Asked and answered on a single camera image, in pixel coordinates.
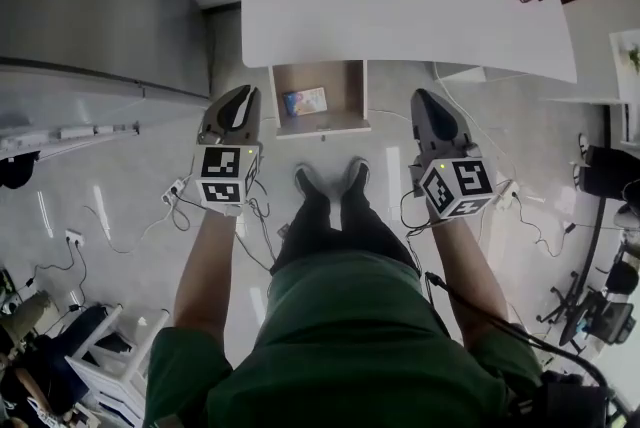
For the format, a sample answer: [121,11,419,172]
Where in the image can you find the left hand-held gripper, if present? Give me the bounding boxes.
[192,84,263,218]

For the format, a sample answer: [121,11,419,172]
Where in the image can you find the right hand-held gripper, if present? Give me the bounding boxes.
[409,87,500,221]

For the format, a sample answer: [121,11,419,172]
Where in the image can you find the blue white bandage box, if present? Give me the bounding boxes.
[282,86,329,119]

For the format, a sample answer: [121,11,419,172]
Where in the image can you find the white wooden drawer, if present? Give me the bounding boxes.
[267,59,373,140]

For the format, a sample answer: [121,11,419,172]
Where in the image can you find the person's right forearm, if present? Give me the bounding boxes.
[427,215,511,348]

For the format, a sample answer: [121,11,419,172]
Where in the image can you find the person's left forearm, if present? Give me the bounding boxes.
[171,209,240,343]

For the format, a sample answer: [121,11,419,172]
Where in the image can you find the person's right shoe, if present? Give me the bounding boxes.
[341,156,372,193]

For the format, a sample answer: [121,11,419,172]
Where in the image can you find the person's shoe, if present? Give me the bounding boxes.
[341,156,372,193]
[293,162,322,198]

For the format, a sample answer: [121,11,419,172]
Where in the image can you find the person's left shoe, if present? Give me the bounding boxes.
[293,162,322,198]

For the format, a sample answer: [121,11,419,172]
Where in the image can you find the white power strip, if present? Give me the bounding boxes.
[160,180,187,206]
[491,180,522,211]

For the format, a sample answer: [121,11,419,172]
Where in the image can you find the white desk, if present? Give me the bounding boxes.
[240,0,579,85]

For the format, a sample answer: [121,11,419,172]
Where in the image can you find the person's black trousers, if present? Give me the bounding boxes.
[269,173,419,278]

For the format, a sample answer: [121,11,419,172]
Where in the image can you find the white shelf rack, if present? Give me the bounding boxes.
[0,120,142,163]

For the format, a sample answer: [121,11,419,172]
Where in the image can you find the white shelf unit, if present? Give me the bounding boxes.
[607,29,640,143]

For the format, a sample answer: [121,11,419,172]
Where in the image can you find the black stand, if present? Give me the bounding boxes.
[536,194,610,353]

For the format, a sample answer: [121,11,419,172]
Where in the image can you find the pile of black bags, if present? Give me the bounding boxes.
[0,149,42,191]

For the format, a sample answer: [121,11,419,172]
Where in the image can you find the person's green shirt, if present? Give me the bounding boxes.
[143,249,545,428]

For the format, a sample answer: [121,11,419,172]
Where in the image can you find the dark blue bag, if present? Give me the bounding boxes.
[28,304,110,418]

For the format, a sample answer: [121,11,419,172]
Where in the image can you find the black backpack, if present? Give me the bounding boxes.
[508,367,632,428]

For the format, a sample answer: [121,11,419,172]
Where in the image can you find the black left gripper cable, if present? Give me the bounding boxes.
[243,179,279,268]

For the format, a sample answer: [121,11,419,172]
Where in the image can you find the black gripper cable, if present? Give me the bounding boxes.
[399,188,609,388]
[243,179,279,268]

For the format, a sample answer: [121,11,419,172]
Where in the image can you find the white floor cable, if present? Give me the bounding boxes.
[83,201,177,258]

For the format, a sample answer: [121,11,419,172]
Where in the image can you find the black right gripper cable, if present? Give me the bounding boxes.
[399,188,609,388]

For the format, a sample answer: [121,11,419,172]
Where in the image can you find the black socket cable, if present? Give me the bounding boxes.
[23,237,90,313]

